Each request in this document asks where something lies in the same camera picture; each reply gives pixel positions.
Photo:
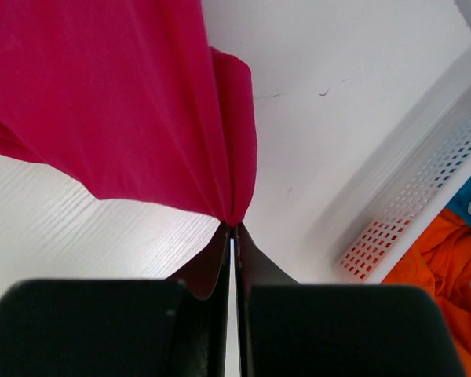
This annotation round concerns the blue t shirt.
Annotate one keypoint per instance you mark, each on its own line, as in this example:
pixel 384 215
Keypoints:
pixel 460 202

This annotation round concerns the magenta t shirt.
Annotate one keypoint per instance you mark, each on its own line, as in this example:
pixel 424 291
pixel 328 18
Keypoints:
pixel 129 98

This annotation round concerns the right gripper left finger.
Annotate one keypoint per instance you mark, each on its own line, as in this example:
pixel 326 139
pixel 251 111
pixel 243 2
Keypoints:
pixel 171 327

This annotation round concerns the orange t shirt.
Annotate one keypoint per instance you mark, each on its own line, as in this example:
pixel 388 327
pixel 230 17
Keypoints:
pixel 439 262

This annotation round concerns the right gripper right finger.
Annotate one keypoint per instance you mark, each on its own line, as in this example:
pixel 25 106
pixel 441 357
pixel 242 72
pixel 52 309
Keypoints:
pixel 292 329

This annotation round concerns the white plastic basket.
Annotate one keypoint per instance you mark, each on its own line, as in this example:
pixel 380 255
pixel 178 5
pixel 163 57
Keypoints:
pixel 417 193

